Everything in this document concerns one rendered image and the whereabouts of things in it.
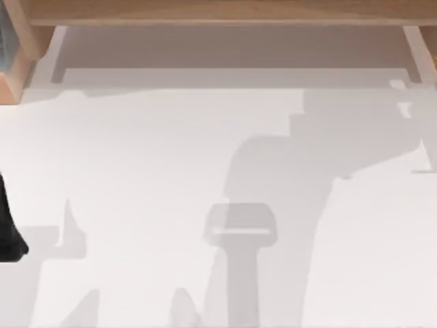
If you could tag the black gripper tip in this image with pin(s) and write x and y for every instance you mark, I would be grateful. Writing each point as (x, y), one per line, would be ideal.
(8, 235)

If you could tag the pale wooden drawer front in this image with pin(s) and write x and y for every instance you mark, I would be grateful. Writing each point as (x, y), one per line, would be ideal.
(218, 12)

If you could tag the wooden cupboard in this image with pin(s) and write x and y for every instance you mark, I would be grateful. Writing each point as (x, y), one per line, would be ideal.
(18, 51)

